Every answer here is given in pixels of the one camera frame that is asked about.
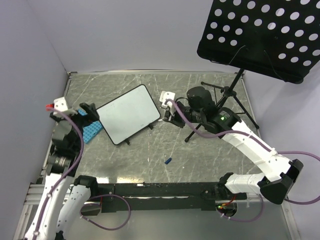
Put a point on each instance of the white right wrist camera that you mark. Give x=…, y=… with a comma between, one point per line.
x=166, y=99

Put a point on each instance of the blue studded building plate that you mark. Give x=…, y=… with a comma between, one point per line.
x=91, y=131

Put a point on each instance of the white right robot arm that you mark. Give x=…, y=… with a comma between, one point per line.
x=278, y=173

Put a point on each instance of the blue marker cap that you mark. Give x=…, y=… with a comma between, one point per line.
x=168, y=161

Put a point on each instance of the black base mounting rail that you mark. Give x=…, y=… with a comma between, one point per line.
x=115, y=197

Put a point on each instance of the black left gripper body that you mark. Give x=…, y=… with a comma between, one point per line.
x=82, y=121

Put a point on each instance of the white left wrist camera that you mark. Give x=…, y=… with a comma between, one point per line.
x=59, y=103

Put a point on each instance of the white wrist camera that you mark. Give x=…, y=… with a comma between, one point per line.
x=59, y=103
x=166, y=99

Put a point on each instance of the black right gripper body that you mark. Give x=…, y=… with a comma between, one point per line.
x=178, y=118

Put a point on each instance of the black perforated music stand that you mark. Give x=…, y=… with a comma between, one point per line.
x=275, y=38

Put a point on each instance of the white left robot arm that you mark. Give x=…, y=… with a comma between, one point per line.
x=63, y=194

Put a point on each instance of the small black-framed whiteboard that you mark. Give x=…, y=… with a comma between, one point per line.
x=126, y=115

